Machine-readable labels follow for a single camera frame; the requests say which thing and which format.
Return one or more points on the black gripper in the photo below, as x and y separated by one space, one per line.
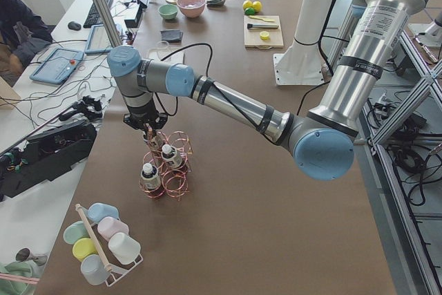
141 123

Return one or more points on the copper wire bottle basket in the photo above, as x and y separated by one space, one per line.
175 183

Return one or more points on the tea bottle white cap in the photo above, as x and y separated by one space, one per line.
150 180

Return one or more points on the cream rabbit tray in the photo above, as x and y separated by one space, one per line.
175 58

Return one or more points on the clear wine glass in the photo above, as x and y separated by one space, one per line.
162 48

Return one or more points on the pink cup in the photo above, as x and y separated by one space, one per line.
109 226

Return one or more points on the grey folded cloth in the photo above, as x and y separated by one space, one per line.
172 35

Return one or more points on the blue teach pendant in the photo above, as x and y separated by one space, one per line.
97 41
58 67

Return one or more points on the black electronics box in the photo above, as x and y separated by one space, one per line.
46 156

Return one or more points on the white cup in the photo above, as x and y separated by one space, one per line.
124 248

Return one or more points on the green cup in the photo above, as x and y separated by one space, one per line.
75 232

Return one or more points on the green bowl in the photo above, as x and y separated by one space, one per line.
168 11

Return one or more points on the black keyboard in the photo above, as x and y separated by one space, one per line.
93 16

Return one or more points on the black computer mouse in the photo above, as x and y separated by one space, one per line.
72 25

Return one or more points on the pink bowl with ice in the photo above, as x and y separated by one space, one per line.
191 8

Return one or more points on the bamboo cutting board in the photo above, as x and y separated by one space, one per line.
252 38

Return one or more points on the white cup rack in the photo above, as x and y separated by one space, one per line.
117 270

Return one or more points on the light blue cup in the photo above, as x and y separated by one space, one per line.
93 270

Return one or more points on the steel muddler black tip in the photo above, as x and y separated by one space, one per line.
258 26

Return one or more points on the metal ice scoop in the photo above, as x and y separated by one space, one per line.
215 3

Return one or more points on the half lemon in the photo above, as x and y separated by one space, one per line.
264 35

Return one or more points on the yellow plastic knife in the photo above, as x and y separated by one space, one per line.
264 19

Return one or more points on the upper yellow lemon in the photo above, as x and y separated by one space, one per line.
247 4

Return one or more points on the seated person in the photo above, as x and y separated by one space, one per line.
24 33

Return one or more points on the green lime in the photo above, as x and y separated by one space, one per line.
257 6

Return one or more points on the metal jigger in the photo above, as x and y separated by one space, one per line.
25 254

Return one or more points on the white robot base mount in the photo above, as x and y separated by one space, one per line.
292 69

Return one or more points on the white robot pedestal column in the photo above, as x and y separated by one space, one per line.
311 21

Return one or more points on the aluminium frame post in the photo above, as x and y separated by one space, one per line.
108 22

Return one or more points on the aluminium side frame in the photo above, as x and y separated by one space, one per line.
401 156

